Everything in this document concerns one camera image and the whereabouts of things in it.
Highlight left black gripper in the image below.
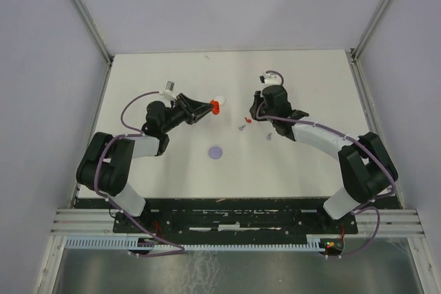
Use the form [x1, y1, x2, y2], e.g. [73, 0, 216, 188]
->
[162, 92, 214, 134]

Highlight orange round charging case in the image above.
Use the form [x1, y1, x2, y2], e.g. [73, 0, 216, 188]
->
[210, 100, 221, 115]

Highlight white round charging case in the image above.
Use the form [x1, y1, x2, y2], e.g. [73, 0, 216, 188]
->
[214, 96, 226, 106]

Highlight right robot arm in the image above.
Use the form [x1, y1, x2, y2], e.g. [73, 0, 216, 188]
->
[249, 85, 398, 233]

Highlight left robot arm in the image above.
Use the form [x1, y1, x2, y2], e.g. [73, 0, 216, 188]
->
[76, 94, 220, 232]

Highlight purple round charging case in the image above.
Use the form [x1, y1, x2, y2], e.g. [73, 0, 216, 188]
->
[208, 146, 223, 160]

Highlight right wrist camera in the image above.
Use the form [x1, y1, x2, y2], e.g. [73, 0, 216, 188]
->
[259, 70, 285, 87]

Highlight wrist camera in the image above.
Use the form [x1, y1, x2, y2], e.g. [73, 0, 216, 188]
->
[259, 70, 285, 87]
[161, 81, 176, 99]

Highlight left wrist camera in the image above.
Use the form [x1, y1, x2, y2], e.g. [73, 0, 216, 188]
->
[161, 81, 176, 99]

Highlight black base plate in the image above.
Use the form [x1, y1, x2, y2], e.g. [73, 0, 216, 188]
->
[113, 198, 358, 244]

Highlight white slotted cable duct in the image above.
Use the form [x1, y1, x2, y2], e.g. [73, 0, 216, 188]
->
[64, 235, 327, 249]

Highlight left aluminium frame post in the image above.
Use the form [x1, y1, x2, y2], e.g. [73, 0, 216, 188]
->
[51, 0, 114, 64]

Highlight aluminium frame post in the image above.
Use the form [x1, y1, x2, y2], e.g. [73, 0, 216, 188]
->
[51, 0, 114, 64]
[351, 0, 394, 63]

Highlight right aluminium frame post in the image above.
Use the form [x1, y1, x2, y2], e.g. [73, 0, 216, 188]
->
[351, 0, 394, 63]

